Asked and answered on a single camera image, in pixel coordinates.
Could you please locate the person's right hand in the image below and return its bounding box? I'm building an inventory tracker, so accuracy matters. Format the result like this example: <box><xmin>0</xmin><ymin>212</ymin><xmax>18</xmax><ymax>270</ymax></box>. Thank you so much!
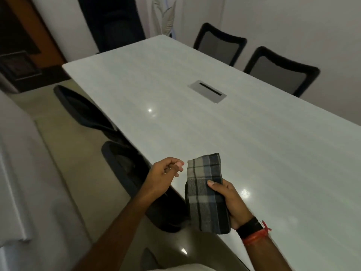
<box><xmin>207</xmin><ymin>179</ymin><xmax>254</xmax><ymax>230</ymax></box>

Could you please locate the person's left hand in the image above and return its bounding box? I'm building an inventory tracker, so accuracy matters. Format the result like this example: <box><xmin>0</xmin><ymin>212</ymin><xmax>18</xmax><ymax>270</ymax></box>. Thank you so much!
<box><xmin>144</xmin><ymin>157</ymin><xmax>185</xmax><ymax>198</ymax></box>

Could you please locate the grey plaid cloth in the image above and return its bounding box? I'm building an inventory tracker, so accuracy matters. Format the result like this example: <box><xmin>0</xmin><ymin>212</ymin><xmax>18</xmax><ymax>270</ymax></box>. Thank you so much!
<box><xmin>184</xmin><ymin>153</ymin><xmax>232</xmax><ymax>234</ymax></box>

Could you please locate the person's right forearm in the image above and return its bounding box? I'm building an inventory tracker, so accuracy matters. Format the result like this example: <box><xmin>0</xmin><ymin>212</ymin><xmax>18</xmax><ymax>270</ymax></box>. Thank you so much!
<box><xmin>244</xmin><ymin>234</ymin><xmax>294</xmax><ymax>271</ymax></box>

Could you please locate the person's left forearm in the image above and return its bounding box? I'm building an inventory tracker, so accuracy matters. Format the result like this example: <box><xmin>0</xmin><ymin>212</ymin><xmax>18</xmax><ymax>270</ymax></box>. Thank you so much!
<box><xmin>76</xmin><ymin>183</ymin><xmax>170</xmax><ymax>271</ymax></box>

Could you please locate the black wristband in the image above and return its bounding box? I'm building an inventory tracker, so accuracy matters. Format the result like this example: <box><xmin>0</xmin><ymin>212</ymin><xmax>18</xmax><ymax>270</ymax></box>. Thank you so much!
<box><xmin>235</xmin><ymin>216</ymin><xmax>265</xmax><ymax>240</ymax></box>

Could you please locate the black mesh office chair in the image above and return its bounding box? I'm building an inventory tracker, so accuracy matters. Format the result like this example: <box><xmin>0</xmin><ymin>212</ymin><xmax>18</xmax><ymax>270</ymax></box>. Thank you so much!
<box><xmin>193</xmin><ymin>22</ymin><xmax>248</xmax><ymax>67</ymax></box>
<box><xmin>243</xmin><ymin>46</ymin><xmax>321</xmax><ymax>98</ymax></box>

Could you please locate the white curtain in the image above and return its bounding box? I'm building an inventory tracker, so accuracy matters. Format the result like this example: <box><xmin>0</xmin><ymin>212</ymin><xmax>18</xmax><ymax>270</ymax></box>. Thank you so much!
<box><xmin>152</xmin><ymin>0</ymin><xmax>177</xmax><ymax>39</ymax></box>

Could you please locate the brown wooden door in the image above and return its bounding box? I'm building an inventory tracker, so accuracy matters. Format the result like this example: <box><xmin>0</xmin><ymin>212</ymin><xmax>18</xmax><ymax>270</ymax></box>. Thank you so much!
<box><xmin>0</xmin><ymin>0</ymin><xmax>71</xmax><ymax>93</ymax></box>

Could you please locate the red thread bracelet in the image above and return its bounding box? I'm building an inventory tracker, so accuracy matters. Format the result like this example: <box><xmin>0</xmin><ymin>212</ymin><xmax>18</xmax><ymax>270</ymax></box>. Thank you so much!
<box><xmin>242</xmin><ymin>221</ymin><xmax>272</xmax><ymax>247</ymax></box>

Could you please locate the silver table cable box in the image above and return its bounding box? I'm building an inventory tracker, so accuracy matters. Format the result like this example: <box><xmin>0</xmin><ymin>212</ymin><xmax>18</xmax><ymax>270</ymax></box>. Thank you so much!
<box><xmin>188</xmin><ymin>80</ymin><xmax>227</xmax><ymax>105</ymax></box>

